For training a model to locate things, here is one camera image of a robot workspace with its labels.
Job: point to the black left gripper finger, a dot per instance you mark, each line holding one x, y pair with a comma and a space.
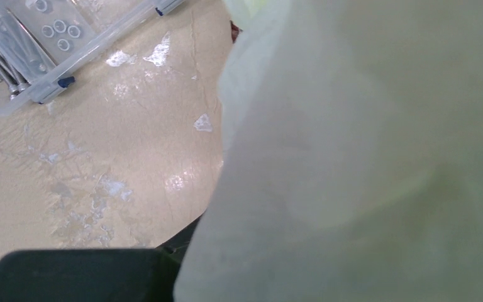
136, 274

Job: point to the clear plastic screw box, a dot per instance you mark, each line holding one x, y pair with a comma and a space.
42, 43

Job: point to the green plastic bag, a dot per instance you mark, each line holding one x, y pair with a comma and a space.
353, 156

